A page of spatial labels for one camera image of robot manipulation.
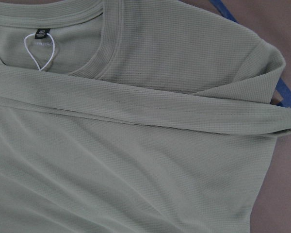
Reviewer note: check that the olive green long-sleeve shirt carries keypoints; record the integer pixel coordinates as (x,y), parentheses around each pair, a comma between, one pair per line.
(133,116)

